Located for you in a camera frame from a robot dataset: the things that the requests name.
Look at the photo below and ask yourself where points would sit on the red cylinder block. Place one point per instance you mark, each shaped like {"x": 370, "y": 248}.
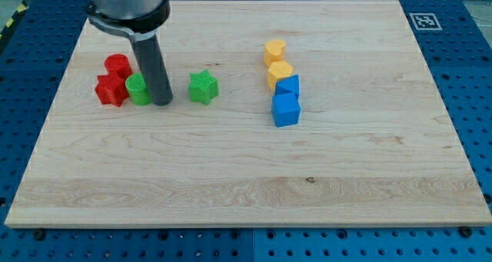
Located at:
{"x": 119, "y": 65}

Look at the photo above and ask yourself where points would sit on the blue triangle block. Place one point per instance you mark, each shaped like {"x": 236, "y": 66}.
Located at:
{"x": 288, "y": 85}

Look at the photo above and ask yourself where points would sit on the yellow heart block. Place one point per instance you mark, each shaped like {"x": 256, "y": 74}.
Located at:
{"x": 274, "y": 51}

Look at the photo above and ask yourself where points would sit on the green star block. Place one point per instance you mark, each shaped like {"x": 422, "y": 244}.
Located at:
{"x": 203, "y": 87}

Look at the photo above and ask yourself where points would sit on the black bolt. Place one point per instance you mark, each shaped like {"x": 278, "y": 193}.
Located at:
{"x": 465, "y": 231}
{"x": 39, "y": 235}

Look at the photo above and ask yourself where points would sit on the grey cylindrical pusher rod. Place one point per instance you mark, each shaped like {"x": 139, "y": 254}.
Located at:
{"x": 149, "y": 58}

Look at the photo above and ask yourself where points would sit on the black bolt front right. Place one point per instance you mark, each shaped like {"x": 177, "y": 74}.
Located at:
{"x": 465, "y": 231}

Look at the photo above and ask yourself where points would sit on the blue cube block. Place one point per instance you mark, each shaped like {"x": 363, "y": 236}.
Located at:
{"x": 285, "y": 109}

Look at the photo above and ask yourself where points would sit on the wooden board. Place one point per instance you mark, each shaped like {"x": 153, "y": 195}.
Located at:
{"x": 374, "y": 145}

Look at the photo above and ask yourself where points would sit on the red star block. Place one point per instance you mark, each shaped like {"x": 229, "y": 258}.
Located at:
{"x": 111, "y": 89}

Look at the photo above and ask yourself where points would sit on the yellow hexagon block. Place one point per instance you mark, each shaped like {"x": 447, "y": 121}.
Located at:
{"x": 278, "y": 71}

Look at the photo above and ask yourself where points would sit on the green cylinder block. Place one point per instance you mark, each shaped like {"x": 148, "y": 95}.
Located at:
{"x": 137, "y": 89}

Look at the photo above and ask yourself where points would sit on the white fiducial marker tag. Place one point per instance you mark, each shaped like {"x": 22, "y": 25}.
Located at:
{"x": 425, "y": 21}

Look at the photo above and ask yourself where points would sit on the black bolt front left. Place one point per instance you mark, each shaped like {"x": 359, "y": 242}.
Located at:
{"x": 39, "y": 235}

